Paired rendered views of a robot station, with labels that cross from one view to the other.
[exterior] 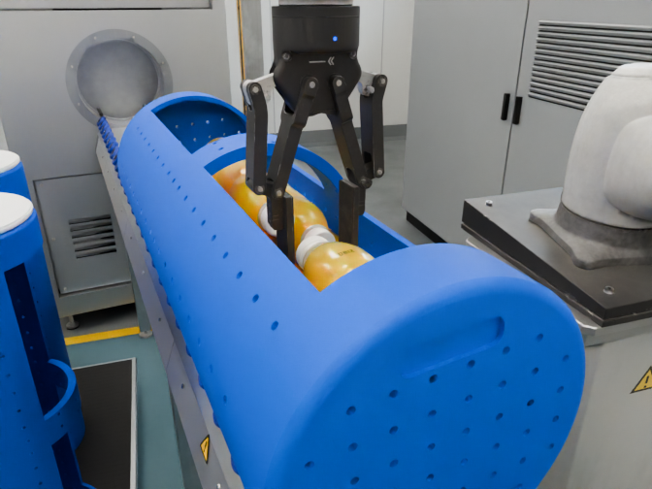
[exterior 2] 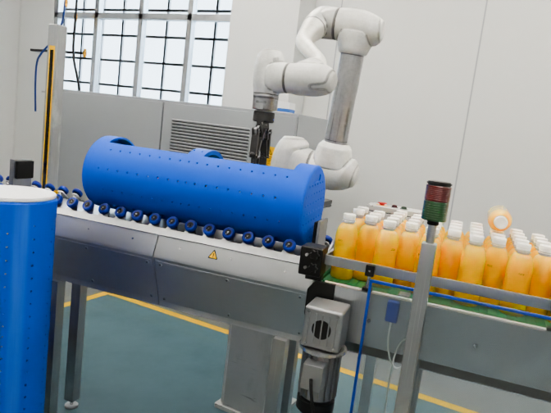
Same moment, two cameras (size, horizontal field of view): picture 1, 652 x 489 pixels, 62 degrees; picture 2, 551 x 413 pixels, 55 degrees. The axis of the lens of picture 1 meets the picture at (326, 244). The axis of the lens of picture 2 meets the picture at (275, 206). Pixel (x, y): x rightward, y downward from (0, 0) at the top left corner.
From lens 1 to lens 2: 1.58 m
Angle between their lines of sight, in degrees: 46
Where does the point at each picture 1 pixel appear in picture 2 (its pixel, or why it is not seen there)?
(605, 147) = (287, 160)
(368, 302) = (307, 168)
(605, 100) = (284, 145)
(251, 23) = (57, 103)
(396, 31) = not seen: outside the picture
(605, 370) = not seen: hidden behind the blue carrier
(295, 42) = (266, 120)
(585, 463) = not seen: hidden behind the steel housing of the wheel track
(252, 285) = (271, 173)
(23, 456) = (43, 335)
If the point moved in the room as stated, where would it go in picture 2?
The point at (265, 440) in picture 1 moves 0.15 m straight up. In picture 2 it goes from (298, 193) to (304, 147)
